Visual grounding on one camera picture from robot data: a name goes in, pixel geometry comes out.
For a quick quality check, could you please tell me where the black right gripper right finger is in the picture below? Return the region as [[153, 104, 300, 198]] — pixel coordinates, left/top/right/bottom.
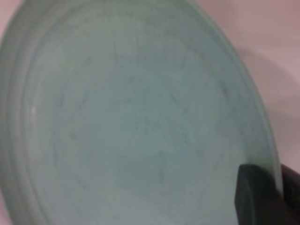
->
[[280, 164, 300, 225]]

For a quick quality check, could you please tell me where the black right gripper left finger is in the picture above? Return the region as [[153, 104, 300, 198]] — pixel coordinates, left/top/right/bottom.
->
[[234, 164, 289, 225]]

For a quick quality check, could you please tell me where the green plate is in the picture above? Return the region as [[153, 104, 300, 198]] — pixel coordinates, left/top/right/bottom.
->
[[0, 0, 285, 225]]

